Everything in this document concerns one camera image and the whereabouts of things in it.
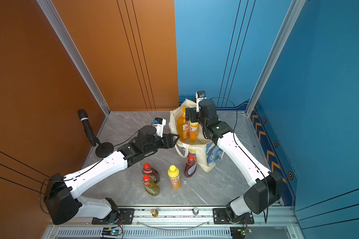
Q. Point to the black microphone on stand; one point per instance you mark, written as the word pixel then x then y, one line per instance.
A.
pixel 102 150

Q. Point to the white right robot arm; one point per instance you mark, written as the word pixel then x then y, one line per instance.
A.
pixel 265 186

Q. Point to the dark red soap bottle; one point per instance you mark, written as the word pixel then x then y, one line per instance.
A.
pixel 152 172
pixel 190 166

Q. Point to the orange bottle yellow cap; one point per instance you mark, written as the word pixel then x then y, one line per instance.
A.
pixel 174 176
pixel 193 131

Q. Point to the silver knob on rail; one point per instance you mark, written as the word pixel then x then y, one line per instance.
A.
pixel 195 211

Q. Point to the green soap bottle red cap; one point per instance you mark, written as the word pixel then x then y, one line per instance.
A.
pixel 150 186

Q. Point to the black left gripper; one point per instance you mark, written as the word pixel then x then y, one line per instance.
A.
pixel 171 144

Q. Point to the dark red soap bottle right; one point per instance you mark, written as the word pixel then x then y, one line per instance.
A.
pixel 190 166

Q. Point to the dark red soap bottle left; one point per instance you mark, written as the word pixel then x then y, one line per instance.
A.
pixel 152 172

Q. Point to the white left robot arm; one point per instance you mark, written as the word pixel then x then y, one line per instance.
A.
pixel 64 194

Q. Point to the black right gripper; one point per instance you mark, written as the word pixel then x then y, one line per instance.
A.
pixel 194 113

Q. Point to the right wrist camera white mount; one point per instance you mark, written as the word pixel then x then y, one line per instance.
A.
pixel 200 96

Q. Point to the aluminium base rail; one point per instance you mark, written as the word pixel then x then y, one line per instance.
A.
pixel 178 222

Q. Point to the green circuit board left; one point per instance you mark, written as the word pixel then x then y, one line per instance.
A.
pixel 112 232

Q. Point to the large orange dish soap bottle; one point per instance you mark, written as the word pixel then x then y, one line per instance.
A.
pixel 183 127

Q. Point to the brass knob on rail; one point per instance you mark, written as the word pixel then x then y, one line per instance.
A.
pixel 154 213

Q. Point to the starry night canvas tote bag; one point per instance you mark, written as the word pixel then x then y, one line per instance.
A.
pixel 206 153

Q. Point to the circuit board right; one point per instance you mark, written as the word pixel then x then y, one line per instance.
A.
pixel 239 233

